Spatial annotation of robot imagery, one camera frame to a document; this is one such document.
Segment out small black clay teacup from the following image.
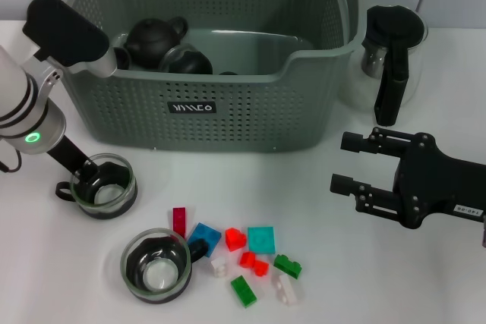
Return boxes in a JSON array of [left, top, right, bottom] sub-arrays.
[[113, 47, 133, 71]]

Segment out black clay teapot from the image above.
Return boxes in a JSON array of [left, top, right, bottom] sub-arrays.
[[124, 16, 189, 69]]

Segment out large clear white brick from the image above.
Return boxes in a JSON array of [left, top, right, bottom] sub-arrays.
[[271, 272, 305, 307]]

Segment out dark green brick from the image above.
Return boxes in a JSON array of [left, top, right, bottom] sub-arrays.
[[273, 253, 304, 278]]

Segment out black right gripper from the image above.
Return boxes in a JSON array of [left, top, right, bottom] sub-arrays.
[[330, 126, 486, 230]]

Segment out dark red long brick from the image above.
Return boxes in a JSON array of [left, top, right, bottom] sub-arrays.
[[172, 206, 189, 241]]

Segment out glass pitcher black handle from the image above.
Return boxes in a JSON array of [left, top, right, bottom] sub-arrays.
[[339, 4, 430, 127]]

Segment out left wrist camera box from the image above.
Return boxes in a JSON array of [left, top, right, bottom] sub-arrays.
[[21, 0, 119, 79]]

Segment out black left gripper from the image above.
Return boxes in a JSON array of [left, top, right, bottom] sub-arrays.
[[46, 135, 101, 189]]

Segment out light green brick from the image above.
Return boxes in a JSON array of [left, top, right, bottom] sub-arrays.
[[230, 275, 257, 308]]

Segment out bright red stepped brick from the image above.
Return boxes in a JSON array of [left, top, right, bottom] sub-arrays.
[[238, 250, 270, 278]]

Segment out bright red sloped brick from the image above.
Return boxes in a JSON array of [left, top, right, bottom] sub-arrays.
[[226, 227, 248, 252]]

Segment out small clear white brick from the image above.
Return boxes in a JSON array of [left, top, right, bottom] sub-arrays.
[[210, 256, 231, 278]]

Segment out teal square flat brick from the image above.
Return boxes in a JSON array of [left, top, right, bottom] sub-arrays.
[[247, 226, 276, 255]]

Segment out blue square brick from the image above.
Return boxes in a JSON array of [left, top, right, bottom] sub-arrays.
[[188, 222, 222, 257]]

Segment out grey perforated storage bin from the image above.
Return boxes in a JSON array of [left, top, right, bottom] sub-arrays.
[[25, 0, 368, 154]]

